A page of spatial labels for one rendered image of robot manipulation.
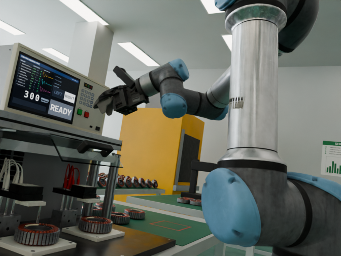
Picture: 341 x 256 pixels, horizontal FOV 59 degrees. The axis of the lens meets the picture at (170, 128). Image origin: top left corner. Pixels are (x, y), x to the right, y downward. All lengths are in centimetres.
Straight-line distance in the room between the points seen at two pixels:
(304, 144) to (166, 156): 267
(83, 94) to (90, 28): 435
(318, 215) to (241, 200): 15
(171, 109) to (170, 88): 7
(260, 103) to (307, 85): 572
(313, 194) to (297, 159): 540
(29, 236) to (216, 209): 53
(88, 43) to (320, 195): 501
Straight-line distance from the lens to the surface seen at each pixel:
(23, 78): 100
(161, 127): 468
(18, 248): 87
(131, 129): 496
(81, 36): 554
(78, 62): 536
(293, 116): 609
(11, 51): 101
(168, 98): 86
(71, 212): 118
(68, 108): 111
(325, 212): 57
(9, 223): 102
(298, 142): 600
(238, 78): 55
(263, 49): 56
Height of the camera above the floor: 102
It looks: 8 degrees up
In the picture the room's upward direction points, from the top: 8 degrees clockwise
